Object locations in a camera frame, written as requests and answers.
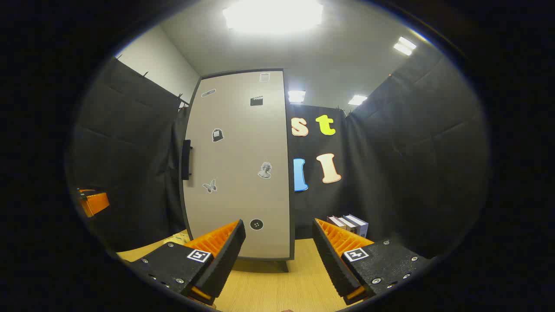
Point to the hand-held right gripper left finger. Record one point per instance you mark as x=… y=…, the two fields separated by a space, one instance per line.
x=225 y=255

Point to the black backdrop cloth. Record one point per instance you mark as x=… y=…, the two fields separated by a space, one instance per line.
x=412 y=164

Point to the ceiling light panel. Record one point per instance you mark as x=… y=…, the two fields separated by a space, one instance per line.
x=296 y=96
x=273 y=15
x=357 y=100
x=404 y=46

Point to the white spine book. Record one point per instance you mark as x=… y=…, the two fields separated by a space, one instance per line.
x=334 y=222

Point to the beige spine book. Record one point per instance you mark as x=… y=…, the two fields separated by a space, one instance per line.
x=347 y=223

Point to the grey cabinet door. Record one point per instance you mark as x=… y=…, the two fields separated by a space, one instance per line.
x=238 y=164

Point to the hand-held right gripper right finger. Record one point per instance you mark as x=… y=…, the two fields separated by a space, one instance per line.
x=331 y=260

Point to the grey spine book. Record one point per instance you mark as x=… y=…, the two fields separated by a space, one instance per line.
x=359 y=224

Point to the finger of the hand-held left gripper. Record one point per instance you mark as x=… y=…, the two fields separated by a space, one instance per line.
x=97 y=203

